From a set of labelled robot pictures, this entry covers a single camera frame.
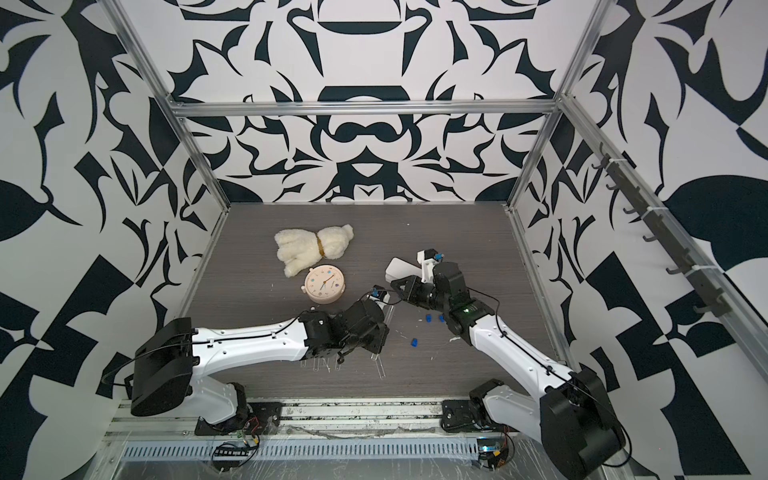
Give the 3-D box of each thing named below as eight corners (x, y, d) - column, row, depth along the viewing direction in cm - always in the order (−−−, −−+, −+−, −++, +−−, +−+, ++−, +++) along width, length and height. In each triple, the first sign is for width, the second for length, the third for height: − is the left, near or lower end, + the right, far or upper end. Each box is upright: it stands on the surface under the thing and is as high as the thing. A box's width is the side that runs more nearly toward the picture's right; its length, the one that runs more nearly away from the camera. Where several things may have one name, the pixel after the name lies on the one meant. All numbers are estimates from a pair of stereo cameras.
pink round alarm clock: (300, 304, 95) (298, 300, 93) (307, 268, 103) (305, 264, 101) (343, 304, 95) (342, 300, 93) (347, 269, 103) (346, 264, 101)
